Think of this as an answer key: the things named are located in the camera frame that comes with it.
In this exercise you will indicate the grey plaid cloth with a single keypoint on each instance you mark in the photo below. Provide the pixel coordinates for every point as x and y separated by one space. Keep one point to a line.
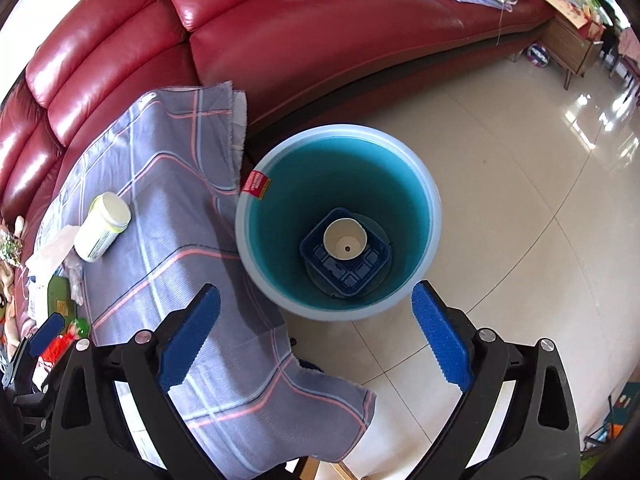
174 157

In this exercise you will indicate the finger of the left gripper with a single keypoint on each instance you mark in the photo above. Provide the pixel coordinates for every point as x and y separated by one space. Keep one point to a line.
46 334

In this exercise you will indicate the green white medicine box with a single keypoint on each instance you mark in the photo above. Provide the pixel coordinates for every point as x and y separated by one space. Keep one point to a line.
59 299

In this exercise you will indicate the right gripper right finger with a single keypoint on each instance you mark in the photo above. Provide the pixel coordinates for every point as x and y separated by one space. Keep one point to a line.
515 418

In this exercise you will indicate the white paper sheet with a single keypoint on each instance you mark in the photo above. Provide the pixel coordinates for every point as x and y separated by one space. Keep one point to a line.
41 266

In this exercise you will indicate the white jar green label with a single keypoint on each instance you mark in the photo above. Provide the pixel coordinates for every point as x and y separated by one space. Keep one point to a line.
108 216

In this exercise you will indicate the blue plastic tray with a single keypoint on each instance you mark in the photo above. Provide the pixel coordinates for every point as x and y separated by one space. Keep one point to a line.
352 278

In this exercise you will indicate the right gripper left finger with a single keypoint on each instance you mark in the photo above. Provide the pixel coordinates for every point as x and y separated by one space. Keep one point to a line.
114 418

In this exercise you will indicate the red leather sofa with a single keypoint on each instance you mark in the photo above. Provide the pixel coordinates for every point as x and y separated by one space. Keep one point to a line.
283 54

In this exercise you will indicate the red snack bag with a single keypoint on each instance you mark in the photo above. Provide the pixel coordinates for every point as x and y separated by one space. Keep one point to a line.
77 329

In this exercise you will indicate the wooden side table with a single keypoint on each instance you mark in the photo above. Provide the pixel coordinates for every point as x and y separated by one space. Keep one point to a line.
572 39

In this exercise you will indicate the teal trash bin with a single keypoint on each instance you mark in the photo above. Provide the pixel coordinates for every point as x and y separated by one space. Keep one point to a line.
301 180

